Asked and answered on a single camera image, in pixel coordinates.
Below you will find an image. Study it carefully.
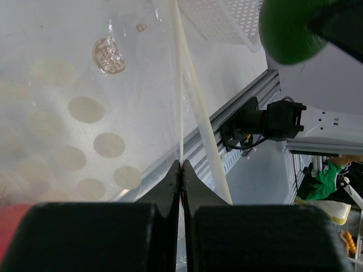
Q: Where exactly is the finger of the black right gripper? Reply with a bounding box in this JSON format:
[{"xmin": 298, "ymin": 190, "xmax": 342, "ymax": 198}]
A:
[{"xmin": 307, "ymin": 1, "xmax": 362, "ymax": 61}]

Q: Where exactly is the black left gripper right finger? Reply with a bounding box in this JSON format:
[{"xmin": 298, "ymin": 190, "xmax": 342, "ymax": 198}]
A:
[{"xmin": 181, "ymin": 161, "xmax": 353, "ymax": 271}]

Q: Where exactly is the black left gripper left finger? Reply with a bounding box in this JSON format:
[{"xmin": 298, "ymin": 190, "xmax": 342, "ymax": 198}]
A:
[{"xmin": 1, "ymin": 161, "xmax": 181, "ymax": 271}]

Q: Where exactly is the green lime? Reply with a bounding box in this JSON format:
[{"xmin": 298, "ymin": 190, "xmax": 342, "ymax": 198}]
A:
[{"xmin": 259, "ymin": 0, "xmax": 335, "ymax": 65}]

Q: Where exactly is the clear zip top bag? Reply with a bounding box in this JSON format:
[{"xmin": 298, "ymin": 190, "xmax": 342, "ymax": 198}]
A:
[{"xmin": 1, "ymin": 1, "xmax": 231, "ymax": 205}]

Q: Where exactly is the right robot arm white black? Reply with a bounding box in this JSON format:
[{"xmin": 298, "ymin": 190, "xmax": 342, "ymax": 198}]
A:
[{"xmin": 234, "ymin": 1, "xmax": 362, "ymax": 143}]

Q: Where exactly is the white plastic basket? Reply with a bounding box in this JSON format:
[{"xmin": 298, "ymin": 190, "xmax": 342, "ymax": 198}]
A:
[{"xmin": 178, "ymin": 0, "xmax": 263, "ymax": 53}]

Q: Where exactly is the white slotted cable duct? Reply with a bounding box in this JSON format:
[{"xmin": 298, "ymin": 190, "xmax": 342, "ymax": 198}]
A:
[{"xmin": 201, "ymin": 148, "xmax": 243, "ymax": 193}]

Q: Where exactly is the aluminium mounting rail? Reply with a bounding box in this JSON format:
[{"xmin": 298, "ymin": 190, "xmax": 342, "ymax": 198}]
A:
[{"xmin": 141, "ymin": 69, "xmax": 281, "ymax": 182}]

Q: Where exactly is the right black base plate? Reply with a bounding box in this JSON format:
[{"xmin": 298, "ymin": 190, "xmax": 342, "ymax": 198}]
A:
[{"xmin": 220, "ymin": 97, "xmax": 259, "ymax": 152}]

